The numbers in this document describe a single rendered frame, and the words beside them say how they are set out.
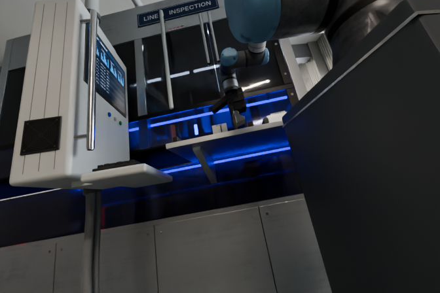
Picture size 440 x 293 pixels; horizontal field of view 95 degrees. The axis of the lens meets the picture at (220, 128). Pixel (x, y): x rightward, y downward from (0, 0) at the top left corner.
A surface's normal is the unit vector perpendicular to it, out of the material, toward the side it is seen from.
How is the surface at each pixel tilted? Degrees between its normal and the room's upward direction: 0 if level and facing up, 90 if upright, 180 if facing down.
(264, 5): 142
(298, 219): 90
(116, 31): 90
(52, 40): 90
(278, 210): 90
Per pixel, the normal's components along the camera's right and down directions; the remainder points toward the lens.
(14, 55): -0.12, -0.29
